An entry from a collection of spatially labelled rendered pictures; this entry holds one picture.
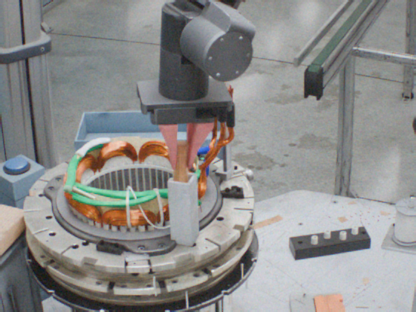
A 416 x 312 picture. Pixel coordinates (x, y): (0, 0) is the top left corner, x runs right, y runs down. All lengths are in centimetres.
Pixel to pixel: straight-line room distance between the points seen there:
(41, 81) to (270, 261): 53
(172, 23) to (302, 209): 88
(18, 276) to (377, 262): 68
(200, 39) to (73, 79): 349
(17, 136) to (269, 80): 274
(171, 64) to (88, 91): 325
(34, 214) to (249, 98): 294
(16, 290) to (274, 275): 52
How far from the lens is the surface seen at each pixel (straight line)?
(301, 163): 361
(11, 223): 129
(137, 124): 158
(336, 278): 163
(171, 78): 104
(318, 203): 185
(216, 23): 97
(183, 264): 116
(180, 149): 110
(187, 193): 112
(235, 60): 97
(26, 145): 168
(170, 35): 102
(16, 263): 133
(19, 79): 162
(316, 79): 250
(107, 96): 420
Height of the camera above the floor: 174
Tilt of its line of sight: 28 degrees down
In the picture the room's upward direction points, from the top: 2 degrees counter-clockwise
